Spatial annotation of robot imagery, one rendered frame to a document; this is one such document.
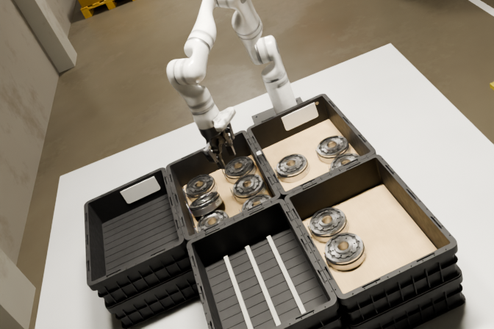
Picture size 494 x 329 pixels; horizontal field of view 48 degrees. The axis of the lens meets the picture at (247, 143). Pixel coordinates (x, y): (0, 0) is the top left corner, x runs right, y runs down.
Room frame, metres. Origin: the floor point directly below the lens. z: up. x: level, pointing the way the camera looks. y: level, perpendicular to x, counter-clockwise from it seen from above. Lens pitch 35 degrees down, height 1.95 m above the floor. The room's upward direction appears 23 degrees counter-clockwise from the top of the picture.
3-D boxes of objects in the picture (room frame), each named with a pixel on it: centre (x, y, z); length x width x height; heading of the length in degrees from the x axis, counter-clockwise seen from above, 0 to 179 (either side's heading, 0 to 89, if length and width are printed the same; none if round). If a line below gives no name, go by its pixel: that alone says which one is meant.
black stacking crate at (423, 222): (0.98, -0.19, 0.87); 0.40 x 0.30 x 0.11; 3
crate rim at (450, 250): (0.98, -0.19, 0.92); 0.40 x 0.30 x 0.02; 3
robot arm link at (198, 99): (1.35, 0.08, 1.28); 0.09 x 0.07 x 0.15; 51
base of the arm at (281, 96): (1.82, -0.20, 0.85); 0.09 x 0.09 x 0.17; 86
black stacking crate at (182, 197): (1.36, 0.13, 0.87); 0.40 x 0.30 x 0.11; 3
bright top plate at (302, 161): (1.38, -0.10, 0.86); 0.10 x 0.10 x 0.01
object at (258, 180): (1.37, 0.05, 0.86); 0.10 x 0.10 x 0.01
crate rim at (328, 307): (0.97, 0.11, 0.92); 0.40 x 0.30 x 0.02; 3
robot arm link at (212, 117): (1.33, 0.06, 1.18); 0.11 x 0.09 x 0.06; 49
